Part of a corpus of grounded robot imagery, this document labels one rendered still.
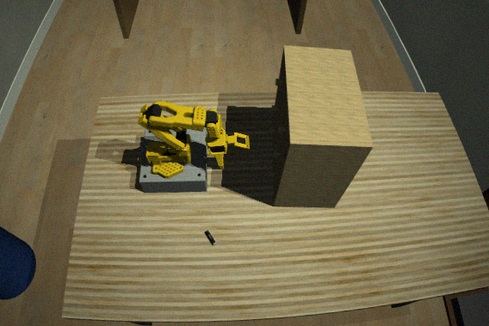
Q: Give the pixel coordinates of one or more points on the black aa battery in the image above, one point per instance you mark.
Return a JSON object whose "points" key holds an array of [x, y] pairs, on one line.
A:
{"points": [[210, 237]]}

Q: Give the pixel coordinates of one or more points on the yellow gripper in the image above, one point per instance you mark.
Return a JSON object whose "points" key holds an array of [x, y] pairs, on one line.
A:
{"points": [[218, 146]]}

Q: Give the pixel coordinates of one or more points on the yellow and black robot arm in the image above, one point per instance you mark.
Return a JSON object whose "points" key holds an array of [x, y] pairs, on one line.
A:
{"points": [[158, 153]]}

